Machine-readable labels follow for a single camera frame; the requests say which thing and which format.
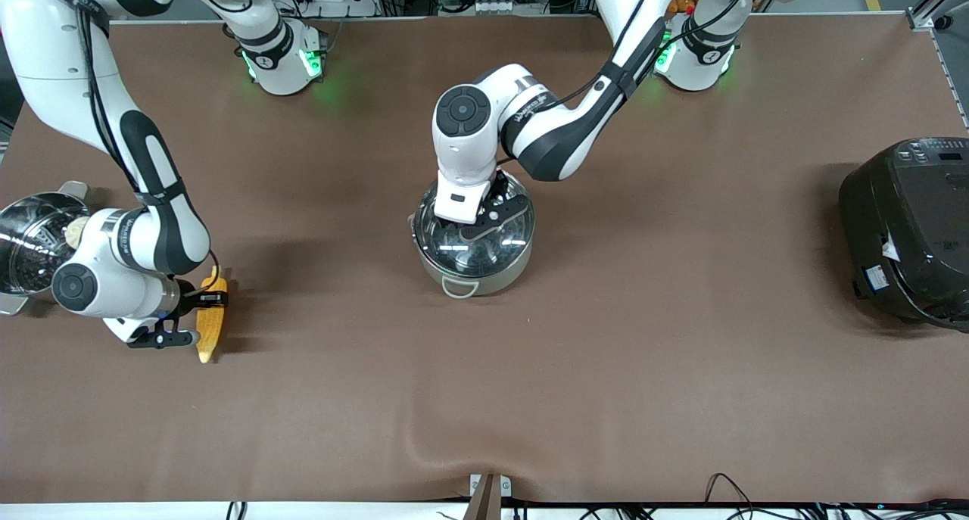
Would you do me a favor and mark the yellow corn cob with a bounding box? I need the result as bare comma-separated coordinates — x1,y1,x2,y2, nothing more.
195,274,229,364

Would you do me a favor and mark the glass pot lid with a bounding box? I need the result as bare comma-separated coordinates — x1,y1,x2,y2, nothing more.
415,172,535,277

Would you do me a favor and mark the grey steel cooking pot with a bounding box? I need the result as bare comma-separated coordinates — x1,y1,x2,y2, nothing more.
409,170,536,300

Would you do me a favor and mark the steel steamer pot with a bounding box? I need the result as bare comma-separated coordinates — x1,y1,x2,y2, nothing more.
0,181,99,316

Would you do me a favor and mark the brown table cloth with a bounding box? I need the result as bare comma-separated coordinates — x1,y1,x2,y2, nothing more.
0,13,969,506

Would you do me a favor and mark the black rice cooker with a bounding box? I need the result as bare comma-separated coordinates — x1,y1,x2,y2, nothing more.
838,136,969,332

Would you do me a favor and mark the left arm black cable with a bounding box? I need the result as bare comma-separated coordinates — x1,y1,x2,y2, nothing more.
496,0,701,165

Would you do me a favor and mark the metal table clamp bracket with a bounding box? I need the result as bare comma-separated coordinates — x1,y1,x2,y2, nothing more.
463,473,513,520

